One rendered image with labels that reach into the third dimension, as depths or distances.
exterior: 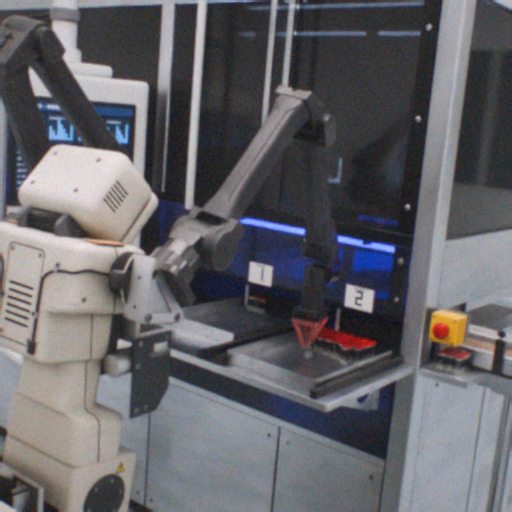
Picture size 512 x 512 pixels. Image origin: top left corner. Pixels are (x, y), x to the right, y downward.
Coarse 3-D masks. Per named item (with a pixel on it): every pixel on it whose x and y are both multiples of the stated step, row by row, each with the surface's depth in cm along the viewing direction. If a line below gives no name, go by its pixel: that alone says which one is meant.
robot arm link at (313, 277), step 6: (306, 264) 185; (312, 264) 183; (318, 264) 184; (306, 270) 183; (312, 270) 181; (318, 270) 181; (324, 270) 182; (306, 276) 183; (312, 276) 182; (318, 276) 182; (324, 276) 183; (306, 282) 183; (312, 282) 182; (318, 282) 182; (324, 282) 183
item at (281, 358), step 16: (288, 336) 197; (240, 352) 183; (256, 352) 188; (272, 352) 191; (288, 352) 192; (240, 368) 177; (256, 368) 174; (272, 368) 171; (288, 368) 179; (304, 368) 180; (320, 368) 181; (336, 368) 182; (352, 368) 175; (288, 384) 168; (304, 384) 165; (320, 384) 165
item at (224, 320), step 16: (208, 304) 222; (224, 304) 228; (240, 304) 234; (192, 320) 202; (208, 320) 215; (224, 320) 217; (240, 320) 218; (256, 320) 219; (272, 320) 221; (288, 320) 211; (208, 336) 198; (224, 336) 195; (240, 336) 195
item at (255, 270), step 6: (252, 264) 220; (258, 264) 219; (264, 264) 217; (252, 270) 220; (258, 270) 219; (264, 270) 217; (270, 270) 216; (252, 276) 220; (258, 276) 219; (264, 276) 218; (270, 276) 216; (258, 282) 219; (264, 282) 218; (270, 282) 216
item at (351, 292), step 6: (348, 288) 200; (354, 288) 199; (360, 288) 197; (348, 294) 200; (354, 294) 199; (360, 294) 198; (366, 294) 196; (372, 294) 195; (348, 300) 200; (354, 300) 199; (360, 300) 198; (366, 300) 197; (372, 300) 196; (348, 306) 200; (354, 306) 199; (366, 306) 197; (372, 306) 196
